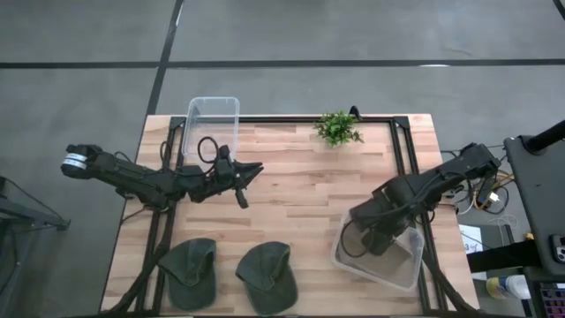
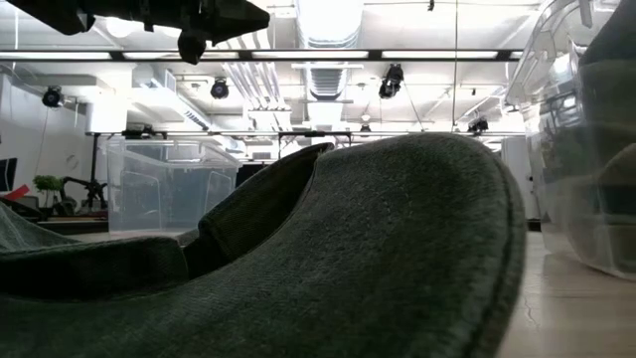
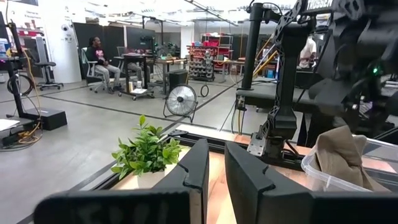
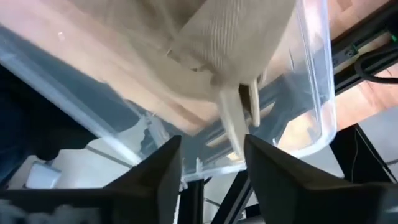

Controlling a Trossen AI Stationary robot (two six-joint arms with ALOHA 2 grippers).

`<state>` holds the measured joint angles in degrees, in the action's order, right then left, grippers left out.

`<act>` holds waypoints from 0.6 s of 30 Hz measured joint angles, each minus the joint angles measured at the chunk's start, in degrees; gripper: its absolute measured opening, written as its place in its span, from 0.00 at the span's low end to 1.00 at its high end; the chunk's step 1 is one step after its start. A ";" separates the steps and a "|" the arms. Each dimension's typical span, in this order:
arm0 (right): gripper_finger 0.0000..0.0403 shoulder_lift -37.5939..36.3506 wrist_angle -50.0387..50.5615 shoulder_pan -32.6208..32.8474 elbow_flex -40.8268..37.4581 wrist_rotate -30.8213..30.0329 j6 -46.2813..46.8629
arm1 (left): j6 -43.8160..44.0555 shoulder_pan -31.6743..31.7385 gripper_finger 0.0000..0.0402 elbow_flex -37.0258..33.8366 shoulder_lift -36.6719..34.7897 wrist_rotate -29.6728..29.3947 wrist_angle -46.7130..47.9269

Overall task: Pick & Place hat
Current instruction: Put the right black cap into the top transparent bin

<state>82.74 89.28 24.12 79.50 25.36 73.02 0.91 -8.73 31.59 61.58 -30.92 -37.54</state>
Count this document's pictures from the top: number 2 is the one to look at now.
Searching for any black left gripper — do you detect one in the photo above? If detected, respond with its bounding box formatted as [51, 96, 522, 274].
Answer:
[82, 0, 272, 67]

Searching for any dark green baseball cap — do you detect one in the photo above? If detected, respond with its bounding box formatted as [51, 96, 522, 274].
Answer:
[0, 201, 191, 302]
[0, 130, 529, 358]

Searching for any black ceiling spotlight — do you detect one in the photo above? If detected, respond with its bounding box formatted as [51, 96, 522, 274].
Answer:
[378, 63, 405, 100]
[41, 85, 65, 109]
[209, 77, 231, 100]
[466, 116, 490, 135]

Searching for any clear plastic storage bin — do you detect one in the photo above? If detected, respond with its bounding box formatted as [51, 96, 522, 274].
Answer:
[103, 137, 243, 236]
[505, 0, 636, 280]

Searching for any white cabinet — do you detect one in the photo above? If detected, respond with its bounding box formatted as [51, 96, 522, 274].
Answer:
[500, 135, 542, 221]

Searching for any background green plant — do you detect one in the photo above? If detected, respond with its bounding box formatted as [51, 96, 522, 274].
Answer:
[32, 174, 65, 201]

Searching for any dark monitor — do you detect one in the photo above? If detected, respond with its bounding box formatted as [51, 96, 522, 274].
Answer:
[0, 157, 19, 193]

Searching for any red object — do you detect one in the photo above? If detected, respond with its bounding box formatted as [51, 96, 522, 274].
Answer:
[4, 184, 32, 202]

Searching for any black aluminium rig frame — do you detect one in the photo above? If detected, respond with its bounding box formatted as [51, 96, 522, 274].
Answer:
[0, 48, 524, 63]

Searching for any silver ventilation duct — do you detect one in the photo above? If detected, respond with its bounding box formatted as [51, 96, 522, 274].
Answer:
[292, 0, 367, 128]

